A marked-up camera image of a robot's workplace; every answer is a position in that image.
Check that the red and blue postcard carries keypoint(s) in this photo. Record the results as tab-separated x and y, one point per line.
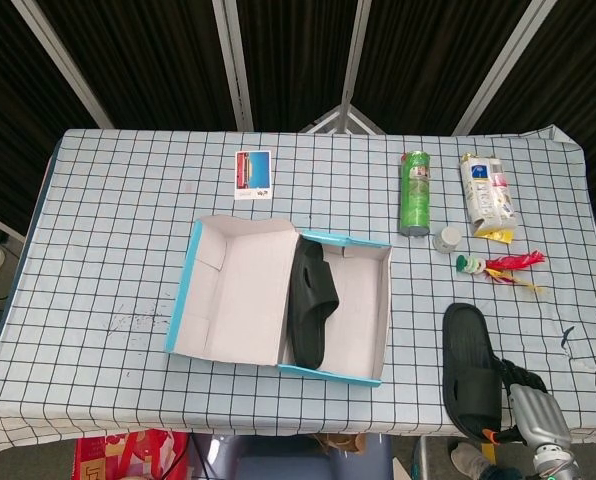
253	175

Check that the dark blue chair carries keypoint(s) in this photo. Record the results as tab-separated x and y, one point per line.
278	462

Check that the green cylindrical snack can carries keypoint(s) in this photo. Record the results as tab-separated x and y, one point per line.
414	195

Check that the green capped small bottle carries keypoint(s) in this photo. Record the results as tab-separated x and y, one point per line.
470	265

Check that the black folding screen panel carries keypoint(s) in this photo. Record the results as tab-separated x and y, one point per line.
153	60
578	75
428	50
8	100
293	50

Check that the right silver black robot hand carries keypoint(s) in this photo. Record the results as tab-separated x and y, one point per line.
538	415

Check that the light blue cardboard shoe box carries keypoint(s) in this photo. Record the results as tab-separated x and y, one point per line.
248	300

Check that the crumpled white paper package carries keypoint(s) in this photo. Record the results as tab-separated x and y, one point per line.
488	200

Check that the black rubber slipper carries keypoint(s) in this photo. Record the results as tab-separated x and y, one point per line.
468	350
308	300

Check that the white metal screen foot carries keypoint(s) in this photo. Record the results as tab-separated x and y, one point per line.
343	120

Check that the red patterned bag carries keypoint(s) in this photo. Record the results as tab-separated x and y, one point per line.
128	455

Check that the small white plastic cup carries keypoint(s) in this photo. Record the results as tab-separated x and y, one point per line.
447	239

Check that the white black checkered tablecloth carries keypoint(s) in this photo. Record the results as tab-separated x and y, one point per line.
103	250

